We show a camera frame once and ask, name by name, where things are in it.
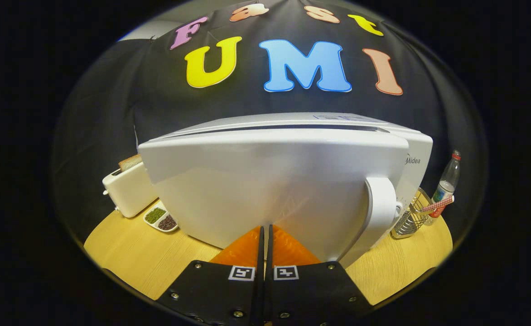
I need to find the toast slice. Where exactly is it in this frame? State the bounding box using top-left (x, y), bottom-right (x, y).
top-left (118, 154), bottom-right (143, 172)

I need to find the white divided tray with beans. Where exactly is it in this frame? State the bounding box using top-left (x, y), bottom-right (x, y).
top-left (143, 201), bottom-right (179, 233)

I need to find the cream pop-up toaster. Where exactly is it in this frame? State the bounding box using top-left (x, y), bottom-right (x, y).
top-left (102, 162), bottom-right (158, 219)

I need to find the white toaster oven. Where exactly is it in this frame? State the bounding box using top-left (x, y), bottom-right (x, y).
top-left (138, 112), bottom-right (434, 268)

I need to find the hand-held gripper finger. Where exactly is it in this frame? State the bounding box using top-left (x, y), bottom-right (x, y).
top-left (157, 225), bottom-right (266, 326)
top-left (265, 224), bottom-right (374, 326)

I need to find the clear plastic bottle red cap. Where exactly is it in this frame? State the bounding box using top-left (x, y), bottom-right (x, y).
top-left (425, 150), bottom-right (462, 226)

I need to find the metal wire basket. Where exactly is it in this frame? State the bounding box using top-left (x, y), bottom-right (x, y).
top-left (391, 188), bottom-right (434, 240)

